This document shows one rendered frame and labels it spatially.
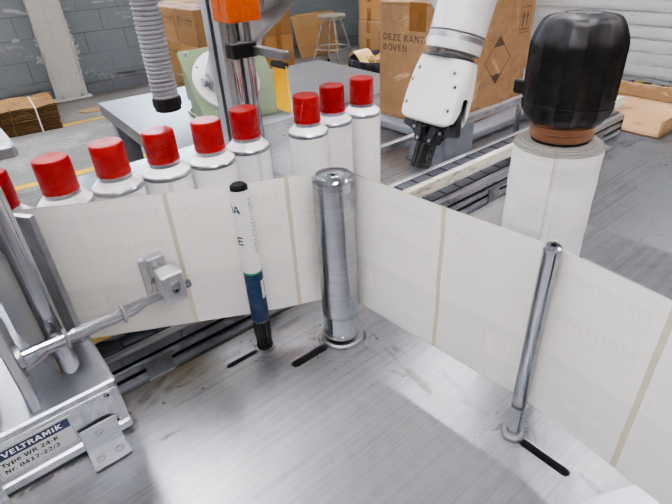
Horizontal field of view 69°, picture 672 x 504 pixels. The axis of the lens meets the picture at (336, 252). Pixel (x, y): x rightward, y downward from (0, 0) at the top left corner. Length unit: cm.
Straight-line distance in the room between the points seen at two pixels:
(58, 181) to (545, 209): 46
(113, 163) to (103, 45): 563
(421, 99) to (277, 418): 53
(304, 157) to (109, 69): 561
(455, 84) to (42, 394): 63
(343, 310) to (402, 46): 89
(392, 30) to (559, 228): 86
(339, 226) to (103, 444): 28
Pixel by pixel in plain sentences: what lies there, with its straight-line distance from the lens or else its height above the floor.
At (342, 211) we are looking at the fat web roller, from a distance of 43.
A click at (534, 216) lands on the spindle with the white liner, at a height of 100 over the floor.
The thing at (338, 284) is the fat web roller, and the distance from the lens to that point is 47.
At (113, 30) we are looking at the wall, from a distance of 617.
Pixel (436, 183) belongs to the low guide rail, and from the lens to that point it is 80.
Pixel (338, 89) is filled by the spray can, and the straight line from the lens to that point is 66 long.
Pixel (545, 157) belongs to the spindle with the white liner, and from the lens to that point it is 50.
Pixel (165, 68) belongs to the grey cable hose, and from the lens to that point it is 64.
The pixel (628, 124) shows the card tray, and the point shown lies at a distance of 142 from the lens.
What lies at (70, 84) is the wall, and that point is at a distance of 608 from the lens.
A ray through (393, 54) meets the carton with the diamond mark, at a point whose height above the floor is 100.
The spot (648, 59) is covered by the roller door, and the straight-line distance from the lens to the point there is 509.
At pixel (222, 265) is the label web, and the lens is 49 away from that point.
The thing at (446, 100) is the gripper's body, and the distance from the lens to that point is 78.
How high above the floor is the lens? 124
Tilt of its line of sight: 32 degrees down
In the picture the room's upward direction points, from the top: 3 degrees counter-clockwise
